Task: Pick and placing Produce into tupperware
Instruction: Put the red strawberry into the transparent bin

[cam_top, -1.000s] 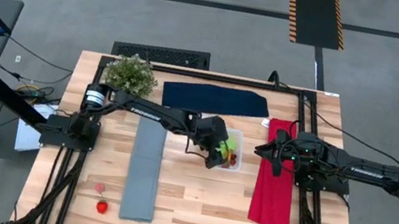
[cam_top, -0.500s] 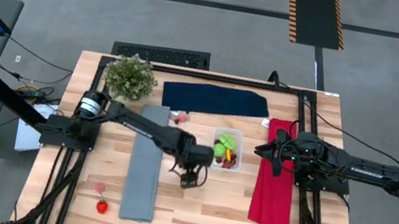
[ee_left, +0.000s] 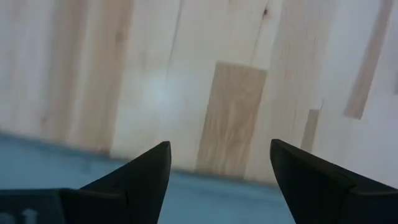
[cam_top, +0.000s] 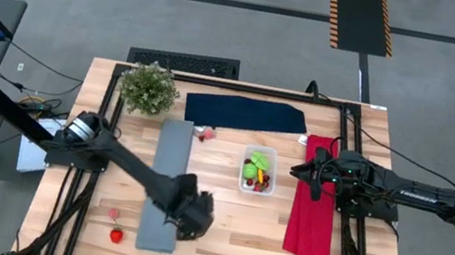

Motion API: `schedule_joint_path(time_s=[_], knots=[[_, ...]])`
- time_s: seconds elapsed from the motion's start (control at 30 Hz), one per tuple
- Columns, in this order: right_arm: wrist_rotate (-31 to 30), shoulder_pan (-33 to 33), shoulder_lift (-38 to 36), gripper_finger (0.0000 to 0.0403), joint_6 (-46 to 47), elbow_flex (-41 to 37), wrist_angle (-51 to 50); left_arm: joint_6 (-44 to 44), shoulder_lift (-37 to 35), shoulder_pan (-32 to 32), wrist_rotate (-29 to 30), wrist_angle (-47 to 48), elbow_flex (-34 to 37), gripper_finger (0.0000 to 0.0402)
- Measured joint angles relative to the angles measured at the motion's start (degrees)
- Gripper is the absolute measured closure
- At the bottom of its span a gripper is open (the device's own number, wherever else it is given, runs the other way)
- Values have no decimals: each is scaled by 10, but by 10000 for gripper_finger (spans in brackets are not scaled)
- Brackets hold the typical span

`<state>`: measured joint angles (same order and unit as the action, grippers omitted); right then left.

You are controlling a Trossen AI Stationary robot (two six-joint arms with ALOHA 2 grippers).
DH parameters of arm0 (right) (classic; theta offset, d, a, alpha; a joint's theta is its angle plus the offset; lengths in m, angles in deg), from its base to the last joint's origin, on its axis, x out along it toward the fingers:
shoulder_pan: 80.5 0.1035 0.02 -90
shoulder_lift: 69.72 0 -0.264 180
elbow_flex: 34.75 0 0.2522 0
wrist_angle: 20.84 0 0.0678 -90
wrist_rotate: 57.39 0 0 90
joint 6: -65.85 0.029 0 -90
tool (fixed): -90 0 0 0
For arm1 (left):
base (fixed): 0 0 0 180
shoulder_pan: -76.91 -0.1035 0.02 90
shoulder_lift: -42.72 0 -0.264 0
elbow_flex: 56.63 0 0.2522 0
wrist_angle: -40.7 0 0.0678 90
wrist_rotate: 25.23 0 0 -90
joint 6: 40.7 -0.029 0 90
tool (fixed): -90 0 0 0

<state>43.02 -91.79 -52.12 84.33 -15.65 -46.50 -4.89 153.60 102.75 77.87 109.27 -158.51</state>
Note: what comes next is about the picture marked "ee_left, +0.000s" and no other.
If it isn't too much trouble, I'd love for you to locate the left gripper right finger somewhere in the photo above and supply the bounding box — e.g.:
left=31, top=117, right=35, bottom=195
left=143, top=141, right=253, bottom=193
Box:
left=269, top=138, right=398, bottom=224

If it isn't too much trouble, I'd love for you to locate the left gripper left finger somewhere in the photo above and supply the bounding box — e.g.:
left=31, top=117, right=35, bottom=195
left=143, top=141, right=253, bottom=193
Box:
left=81, top=141, right=172, bottom=224

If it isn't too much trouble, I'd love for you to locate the grey towel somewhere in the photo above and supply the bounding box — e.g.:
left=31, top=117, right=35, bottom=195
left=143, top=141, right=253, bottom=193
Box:
left=0, top=132, right=296, bottom=224

